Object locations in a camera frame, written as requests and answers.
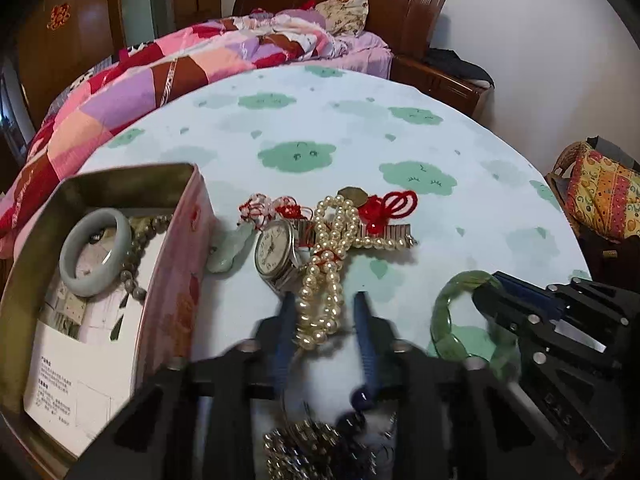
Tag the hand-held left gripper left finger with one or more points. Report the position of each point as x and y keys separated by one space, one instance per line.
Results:
x=282 y=335

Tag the wooden wardrobe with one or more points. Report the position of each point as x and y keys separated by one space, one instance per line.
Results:
x=75 y=35

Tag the silver wristwatch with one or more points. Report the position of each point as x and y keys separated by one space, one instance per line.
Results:
x=272 y=252

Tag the wooden nightstand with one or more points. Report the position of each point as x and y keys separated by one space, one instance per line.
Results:
x=440 y=87

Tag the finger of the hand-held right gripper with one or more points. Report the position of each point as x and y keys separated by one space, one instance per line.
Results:
x=525 y=289
x=505 y=312

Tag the colourful patterned cushion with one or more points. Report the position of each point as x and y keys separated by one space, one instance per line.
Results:
x=605 y=195

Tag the floral pillow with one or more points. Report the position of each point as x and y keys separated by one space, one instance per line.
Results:
x=345 y=12

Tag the green translucent bangle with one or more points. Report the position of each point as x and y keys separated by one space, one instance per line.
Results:
x=440 y=310

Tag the pink metal tin box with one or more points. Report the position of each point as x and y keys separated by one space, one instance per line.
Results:
x=185 y=270

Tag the white paper leaflet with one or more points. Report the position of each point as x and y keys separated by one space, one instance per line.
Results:
x=75 y=375

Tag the pink patchwork quilt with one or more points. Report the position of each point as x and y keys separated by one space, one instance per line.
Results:
x=125 y=100

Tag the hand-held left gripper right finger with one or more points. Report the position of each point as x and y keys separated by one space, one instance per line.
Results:
x=365 y=340

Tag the wooden bed headboard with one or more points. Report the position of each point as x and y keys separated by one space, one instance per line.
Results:
x=400 y=5

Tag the pale jade bangle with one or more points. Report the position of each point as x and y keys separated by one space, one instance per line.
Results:
x=70 y=265

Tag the dark clothing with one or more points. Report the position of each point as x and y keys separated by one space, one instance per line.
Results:
x=457 y=65

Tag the red knot ornament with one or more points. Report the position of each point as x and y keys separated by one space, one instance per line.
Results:
x=380 y=207

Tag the purple bed sheet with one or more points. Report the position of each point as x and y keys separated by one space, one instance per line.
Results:
x=367 y=55

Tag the brown round pendant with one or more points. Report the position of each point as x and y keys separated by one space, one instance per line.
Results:
x=350 y=194

